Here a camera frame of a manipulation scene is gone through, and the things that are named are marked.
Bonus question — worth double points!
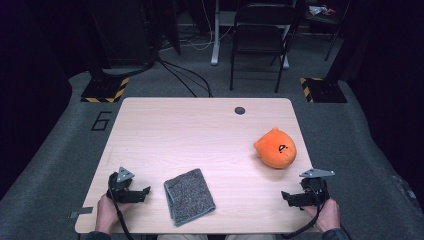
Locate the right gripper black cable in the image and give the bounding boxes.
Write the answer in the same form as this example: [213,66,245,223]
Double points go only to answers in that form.
[281,186,327,240]

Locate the black folding chair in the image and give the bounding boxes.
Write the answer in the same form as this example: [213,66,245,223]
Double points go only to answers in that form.
[229,3,296,94]

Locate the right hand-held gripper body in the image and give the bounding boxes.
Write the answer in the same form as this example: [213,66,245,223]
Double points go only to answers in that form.
[298,168,335,207]

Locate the white floor cables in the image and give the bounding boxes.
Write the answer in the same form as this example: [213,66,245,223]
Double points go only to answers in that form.
[159,0,234,52]

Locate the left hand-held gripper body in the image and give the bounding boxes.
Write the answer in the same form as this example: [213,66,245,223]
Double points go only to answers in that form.
[107,166,136,204]

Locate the dark cabinet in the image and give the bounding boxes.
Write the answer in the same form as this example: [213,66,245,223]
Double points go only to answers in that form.
[86,0,158,68]

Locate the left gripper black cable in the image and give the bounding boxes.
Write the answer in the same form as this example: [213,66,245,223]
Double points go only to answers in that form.
[106,173,135,240]

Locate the white desk leg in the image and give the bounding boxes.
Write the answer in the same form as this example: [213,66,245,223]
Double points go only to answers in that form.
[210,0,222,66]

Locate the striped black stand base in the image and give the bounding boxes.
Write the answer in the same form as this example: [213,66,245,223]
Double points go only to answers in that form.
[299,77,348,104]
[80,75,130,104]

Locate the grey towel cloth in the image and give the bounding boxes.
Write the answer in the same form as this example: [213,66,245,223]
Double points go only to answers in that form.
[163,168,217,228]

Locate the person's left hand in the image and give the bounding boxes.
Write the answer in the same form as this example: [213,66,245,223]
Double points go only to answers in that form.
[95,194,134,233]

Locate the person's right hand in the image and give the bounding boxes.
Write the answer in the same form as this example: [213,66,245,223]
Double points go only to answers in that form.
[303,198,342,233]

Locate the orange plush toy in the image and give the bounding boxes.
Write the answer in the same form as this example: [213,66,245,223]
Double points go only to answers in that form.
[253,126,298,170]

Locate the black floor cables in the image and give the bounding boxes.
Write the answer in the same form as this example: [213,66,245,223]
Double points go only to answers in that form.
[156,58,214,98]

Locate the grey tape strip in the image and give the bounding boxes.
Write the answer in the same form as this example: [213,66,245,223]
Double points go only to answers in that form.
[69,206,94,220]

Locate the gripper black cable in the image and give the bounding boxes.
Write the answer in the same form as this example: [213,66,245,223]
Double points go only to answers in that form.
[106,173,135,240]
[281,186,327,240]

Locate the clutter on dark side table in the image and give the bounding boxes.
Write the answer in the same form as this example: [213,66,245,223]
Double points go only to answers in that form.
[308,4,336,17]

